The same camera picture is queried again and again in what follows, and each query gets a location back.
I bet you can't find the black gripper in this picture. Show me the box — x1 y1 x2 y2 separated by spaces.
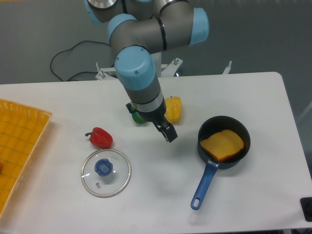
126 102 177 142

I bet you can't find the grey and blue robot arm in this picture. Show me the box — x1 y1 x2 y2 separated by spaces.
84 0 209 142

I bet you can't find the glass pot lid blue knob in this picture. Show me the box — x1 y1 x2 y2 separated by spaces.
80 149 132 198

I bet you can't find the green bell pepper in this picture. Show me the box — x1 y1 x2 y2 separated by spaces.
131 104 146 124

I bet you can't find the yellow bell pepper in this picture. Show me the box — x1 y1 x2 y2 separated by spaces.
165 97 182 124

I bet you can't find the red bell pepper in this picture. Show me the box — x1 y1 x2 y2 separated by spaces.
85 127 113 149

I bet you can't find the slice of toast bread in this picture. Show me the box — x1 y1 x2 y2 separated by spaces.
200 129 244 162

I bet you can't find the yellow wicker basket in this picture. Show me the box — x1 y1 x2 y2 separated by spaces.
0 99 53 216

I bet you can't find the black device at table edge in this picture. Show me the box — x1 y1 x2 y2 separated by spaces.
300 197 312 222

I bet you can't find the white metal robot base frame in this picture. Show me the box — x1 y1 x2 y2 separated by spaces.
95 58 183 80

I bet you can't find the dark pot with blue handle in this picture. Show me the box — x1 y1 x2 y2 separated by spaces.
191 116 251 210

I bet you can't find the black cable on floor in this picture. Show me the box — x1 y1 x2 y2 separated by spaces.
50 40 115 82

